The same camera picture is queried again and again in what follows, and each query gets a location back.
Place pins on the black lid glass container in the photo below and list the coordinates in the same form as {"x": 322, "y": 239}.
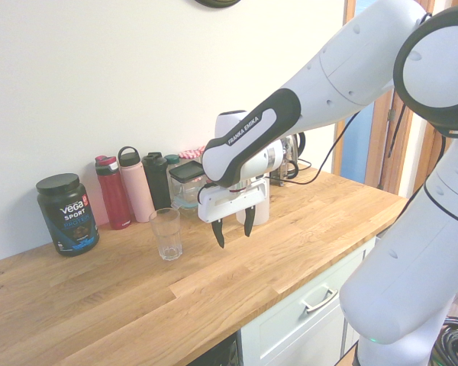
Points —
{"x": 185, "y": 175}

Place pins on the black dishwasher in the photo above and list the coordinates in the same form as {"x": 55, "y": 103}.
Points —
{"x": 225, "y": 354}

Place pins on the clear faceted drinking glass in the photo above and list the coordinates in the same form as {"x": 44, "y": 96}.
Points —
{"x": 168, "y": 244}

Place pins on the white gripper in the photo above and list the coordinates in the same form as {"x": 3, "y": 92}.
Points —
{"x": 229, "y": 207}

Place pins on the red gingham lid jar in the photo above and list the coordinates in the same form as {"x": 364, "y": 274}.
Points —
{"x": 188, "y": 155}
{"x": 199, "y": 149}

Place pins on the stainless steel electric kettle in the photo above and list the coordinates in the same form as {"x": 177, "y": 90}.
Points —
{"x": 301, "y": 144}

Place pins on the pink water bottle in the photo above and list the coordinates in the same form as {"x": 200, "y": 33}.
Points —
{"x": 137, "y": 190}

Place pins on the red water bottle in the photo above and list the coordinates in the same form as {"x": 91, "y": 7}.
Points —
{"x": 114, "y": 198}

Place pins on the white cabinet drawer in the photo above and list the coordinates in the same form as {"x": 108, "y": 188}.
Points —
{"x": 282, "y": 331}

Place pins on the green lid jar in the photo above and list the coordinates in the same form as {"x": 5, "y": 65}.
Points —
{"x": 171, "y": 158}

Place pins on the wooden door frame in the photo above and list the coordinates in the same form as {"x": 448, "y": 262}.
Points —
{"x": 379, "y": 152}

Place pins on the black shaker bottle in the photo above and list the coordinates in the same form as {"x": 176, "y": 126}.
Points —
{"x": 156, "y": 183}

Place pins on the teal clip glass container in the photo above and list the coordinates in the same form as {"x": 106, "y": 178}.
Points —
{"x": 185, "y": 204}

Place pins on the black Vega protein tub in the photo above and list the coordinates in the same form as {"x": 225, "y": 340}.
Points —
{"x": 72, "y": 217}

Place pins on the black round wall clock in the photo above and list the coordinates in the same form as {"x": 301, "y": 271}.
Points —
{"x": 217, "y": 2}

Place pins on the chrome glass french press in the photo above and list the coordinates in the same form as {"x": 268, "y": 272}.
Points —
{"x": 287, "y": 164}

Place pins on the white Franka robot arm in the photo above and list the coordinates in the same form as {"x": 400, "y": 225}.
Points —
{"x": 366, "y": 76}

